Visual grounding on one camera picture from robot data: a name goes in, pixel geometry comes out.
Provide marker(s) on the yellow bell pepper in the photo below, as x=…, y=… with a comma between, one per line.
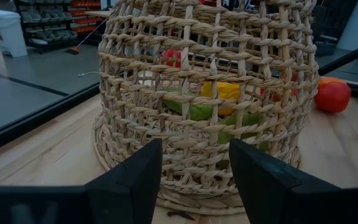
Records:
x=225, y=91

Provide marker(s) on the orange broom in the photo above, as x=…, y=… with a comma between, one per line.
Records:
x=72, y=50

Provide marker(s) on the orange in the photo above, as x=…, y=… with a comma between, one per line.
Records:
x=329, y=80

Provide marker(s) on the dark red apple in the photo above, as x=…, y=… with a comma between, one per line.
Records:
x=275, y=95

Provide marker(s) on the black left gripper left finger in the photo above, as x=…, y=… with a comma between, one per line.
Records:
x=120, y=199

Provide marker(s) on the black parts bin shelf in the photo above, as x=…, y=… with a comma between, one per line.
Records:
x=48, y=31

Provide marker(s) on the light green fruit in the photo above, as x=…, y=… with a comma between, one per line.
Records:
x=197, y=112

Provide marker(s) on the white trash bin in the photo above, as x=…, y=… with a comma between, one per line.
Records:
x=8, y=34

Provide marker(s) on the woven straw basket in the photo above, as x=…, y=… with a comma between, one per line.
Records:
x=197, y=174

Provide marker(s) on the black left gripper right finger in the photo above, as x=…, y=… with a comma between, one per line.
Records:
x=275, y=199

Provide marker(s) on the green pear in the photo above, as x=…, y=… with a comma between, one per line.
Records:
x=250, y=119

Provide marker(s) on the dark background furniture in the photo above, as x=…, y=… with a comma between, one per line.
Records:
x=328, y=46

